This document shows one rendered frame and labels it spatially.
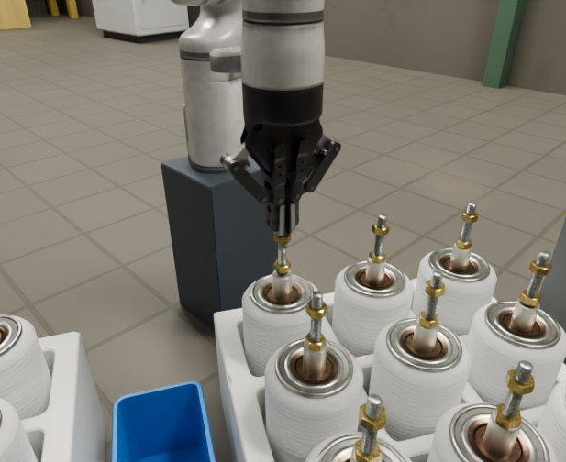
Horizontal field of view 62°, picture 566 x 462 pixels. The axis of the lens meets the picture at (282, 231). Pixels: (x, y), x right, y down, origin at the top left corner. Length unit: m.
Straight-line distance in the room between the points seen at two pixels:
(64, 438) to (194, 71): 0.49
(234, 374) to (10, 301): 0.64
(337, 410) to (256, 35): 0.33
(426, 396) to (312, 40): 0.34
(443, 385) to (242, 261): 0.44
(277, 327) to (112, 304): 0.53
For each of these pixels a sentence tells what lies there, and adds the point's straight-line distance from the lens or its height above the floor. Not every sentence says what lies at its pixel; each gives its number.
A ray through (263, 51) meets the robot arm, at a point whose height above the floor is 0.53.
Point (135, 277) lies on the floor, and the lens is 1.07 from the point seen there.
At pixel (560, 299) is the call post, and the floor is 0.20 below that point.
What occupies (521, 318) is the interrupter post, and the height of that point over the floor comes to 0.27.
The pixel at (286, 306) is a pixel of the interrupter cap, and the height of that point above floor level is 0.25.
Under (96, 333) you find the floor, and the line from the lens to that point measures 0.94.
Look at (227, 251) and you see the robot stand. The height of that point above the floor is 0.18.
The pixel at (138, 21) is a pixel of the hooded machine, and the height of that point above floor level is 0.17.
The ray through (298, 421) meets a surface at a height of 0.23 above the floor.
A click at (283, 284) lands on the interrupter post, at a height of 0.27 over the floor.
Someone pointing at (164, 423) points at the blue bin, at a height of 0.06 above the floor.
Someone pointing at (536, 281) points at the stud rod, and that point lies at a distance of 0.54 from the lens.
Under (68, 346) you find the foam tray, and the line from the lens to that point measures 0.65.
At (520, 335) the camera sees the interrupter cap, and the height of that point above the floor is 0.25.
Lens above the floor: 0.59
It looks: 30 degrees down
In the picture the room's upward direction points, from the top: straight up
